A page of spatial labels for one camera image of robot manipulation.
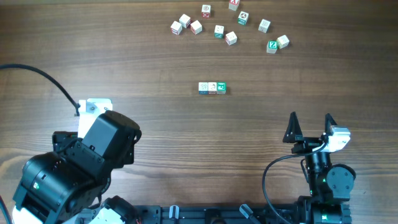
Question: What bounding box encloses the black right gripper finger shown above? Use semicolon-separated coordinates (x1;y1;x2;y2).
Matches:
282;111;303;143
325;113;336;133

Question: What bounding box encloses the green letter block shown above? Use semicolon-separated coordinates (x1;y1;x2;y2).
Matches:
216;82;226;95

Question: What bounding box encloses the blue-sided white block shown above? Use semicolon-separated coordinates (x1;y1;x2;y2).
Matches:
198;82;208;95

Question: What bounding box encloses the plain number one block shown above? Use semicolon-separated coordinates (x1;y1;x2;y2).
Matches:
225;31;238;45

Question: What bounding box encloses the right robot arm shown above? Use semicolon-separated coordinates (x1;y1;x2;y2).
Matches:
283;112;356;223

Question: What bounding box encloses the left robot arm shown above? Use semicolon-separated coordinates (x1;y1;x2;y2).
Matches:
13;111;142;223

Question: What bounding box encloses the green Z block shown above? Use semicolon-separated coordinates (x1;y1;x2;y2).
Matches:
266;40;278;54

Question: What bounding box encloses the yellow turtle block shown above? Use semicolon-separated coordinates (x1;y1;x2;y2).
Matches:
277;35;290;49

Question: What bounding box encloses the blue K block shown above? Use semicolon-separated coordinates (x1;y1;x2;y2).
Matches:
258;19;271;33

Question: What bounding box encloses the green N block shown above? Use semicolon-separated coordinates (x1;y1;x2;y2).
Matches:
214;25;224;39

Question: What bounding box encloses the green ladybug block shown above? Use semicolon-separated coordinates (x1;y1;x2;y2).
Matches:
238;11;249;26

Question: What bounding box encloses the red X block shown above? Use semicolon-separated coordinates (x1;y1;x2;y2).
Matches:
229;0;240;11

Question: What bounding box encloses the red animal sketch block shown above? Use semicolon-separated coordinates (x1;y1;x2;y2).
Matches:
190;20;203;35

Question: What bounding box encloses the red Q block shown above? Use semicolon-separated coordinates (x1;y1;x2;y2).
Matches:
201;4;211;18

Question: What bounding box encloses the red-edged white block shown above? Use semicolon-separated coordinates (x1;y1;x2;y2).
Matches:
178;14;191;28

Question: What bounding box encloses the red Z white block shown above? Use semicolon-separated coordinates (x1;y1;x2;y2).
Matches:
170;21;183;35

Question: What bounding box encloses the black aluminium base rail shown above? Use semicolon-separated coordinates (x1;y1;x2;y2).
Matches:
74;203;352;224

